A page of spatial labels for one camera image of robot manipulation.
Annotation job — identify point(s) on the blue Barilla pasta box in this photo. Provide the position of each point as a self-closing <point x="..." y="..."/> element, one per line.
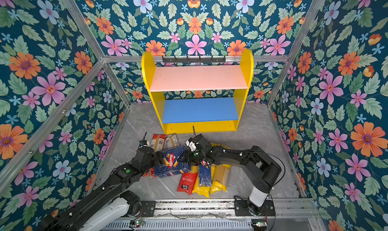
<point x="173" y="162"/>

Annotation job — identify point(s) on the clear blue spaghetti bag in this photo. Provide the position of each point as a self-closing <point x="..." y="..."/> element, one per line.
<point x="171" y="141"/>

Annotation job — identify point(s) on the yellow shelf unit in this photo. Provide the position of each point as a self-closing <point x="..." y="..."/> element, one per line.
<point x="207" y="98"/>

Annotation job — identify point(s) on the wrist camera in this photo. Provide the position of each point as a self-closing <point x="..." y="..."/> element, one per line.
<point x="193" y="142"/>
<point x="142" y="143"/>

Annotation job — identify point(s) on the black hook rail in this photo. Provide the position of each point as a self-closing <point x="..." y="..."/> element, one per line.
<point x="193" y="59"/>

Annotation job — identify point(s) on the yellow Pastatime spaghetti bag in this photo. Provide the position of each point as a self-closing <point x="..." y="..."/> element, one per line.
<point x="203" y="191"/>

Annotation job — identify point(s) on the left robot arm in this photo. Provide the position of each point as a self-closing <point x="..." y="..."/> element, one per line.
<point x="118" y="181"/>

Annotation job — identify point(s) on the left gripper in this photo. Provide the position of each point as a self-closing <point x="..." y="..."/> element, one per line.
<point x="158" y="158"/>

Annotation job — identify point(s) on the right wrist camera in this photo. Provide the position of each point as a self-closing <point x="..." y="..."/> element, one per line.
<point x="193" y="142"/>

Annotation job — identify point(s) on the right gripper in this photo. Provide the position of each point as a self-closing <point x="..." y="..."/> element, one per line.
<point x="188" y="157"/>

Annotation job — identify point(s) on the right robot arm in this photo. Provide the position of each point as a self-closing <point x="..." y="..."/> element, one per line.
<point x="262" y="169"/>

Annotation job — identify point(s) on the dark blue Barilla spaghetti bag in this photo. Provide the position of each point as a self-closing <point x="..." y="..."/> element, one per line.
<point x="205" y="176"/>

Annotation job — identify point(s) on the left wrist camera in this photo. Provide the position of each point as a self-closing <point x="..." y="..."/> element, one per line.
<point x="142" y="143"/>

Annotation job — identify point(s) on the red spaghetti bag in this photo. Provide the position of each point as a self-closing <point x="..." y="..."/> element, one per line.
<point x="157" y="143"/>
<point x="187" y="182"/>

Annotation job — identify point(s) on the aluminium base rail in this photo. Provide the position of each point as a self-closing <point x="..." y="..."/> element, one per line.
<point x="231" y="208"/>

